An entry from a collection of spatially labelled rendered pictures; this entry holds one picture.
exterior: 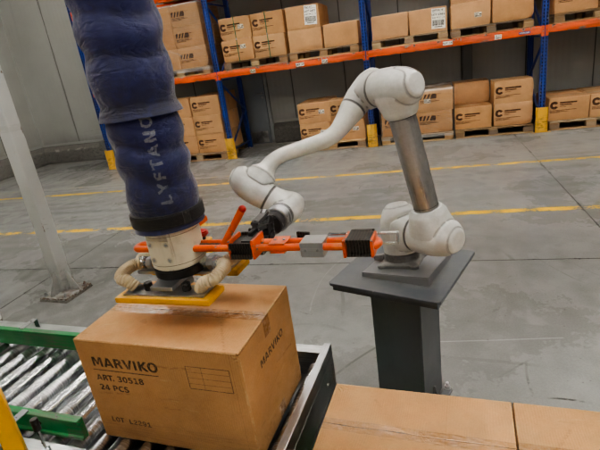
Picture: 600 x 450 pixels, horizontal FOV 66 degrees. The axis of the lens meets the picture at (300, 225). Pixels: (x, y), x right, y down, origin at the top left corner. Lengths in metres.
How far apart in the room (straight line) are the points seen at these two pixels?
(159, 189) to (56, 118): 11.56
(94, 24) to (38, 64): 11.57
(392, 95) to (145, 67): 0.81
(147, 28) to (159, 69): 0.10
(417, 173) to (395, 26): 6.65
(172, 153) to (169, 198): 0.13
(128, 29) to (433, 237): 1.25
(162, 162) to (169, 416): 0.81
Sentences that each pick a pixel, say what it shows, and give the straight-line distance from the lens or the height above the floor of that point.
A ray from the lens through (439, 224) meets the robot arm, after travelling 1.86.
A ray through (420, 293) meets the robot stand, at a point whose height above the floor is 0.75.
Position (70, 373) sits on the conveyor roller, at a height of 0.54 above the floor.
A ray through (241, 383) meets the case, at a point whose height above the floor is 0.85.
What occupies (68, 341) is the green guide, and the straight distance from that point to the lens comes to 2.48.
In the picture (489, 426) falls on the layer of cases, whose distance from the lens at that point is 1.69.
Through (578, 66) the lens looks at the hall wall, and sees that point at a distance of 10.02.
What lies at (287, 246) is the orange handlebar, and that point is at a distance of 1.33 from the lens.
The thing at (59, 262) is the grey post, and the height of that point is 0.30.
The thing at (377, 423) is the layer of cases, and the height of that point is 0.54.
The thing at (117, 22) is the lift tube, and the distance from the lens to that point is 1.35.
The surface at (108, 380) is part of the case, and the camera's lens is 1.72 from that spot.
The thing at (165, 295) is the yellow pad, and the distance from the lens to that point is 1.48.
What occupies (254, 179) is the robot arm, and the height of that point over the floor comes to 1.32.
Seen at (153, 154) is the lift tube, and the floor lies 1.50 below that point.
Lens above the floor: 1.70
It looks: 20 degrees down
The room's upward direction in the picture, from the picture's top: 8 degrees counter-clockwise
